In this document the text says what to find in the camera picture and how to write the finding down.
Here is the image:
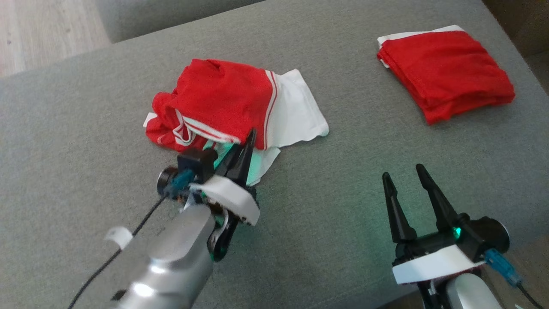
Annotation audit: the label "white cable tag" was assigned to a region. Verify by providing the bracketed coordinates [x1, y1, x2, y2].
[105, 226, 133, 250]

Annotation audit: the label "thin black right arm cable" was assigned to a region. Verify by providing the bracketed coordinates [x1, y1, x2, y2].
[517, 281, 545, 309]

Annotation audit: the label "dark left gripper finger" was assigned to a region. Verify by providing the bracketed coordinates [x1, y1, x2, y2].
[227, 129, 256, 186]
[214, 145, 241, 176]

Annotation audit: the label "red shorts with white trim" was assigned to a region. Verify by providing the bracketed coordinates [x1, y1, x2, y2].
[377, 25, 515, 125]

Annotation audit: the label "blue right cable connector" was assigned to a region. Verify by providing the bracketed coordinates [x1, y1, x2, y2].
[484, 249, 523, 287]

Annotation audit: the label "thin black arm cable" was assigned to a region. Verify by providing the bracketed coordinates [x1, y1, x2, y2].
[517, 281, 545, 309]
[68, 195, 170, 309]

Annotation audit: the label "blue left cable connector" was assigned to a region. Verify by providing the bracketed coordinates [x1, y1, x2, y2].
[169, 169, 196, 199]

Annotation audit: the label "grey fabric sofa seat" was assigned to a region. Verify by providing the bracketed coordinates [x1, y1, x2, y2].
[0, 0, 549, 309]

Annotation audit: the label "red and white jersey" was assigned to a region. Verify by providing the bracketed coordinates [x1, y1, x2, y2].
[144, 59, 330, 186]

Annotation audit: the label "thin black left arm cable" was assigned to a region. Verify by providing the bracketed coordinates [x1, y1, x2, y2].
[68, 195, 170, 309]

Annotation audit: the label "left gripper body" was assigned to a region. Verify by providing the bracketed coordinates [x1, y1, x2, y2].
[184, 174, 260, 262]

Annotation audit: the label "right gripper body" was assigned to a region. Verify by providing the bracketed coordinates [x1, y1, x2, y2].
[392, 232, 483, 285]

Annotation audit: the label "grey fabric sofa cushion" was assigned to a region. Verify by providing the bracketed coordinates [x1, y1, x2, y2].
[94, 0, 266, 43]

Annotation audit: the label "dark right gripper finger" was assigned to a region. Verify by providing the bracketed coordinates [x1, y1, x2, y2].
[383, 173, 417, 244]
[416, 164, 468, 232]

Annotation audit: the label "blue cable connector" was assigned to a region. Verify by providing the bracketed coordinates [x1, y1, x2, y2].
[169, 169, 196, 199]
[484, 249, 523, 287]

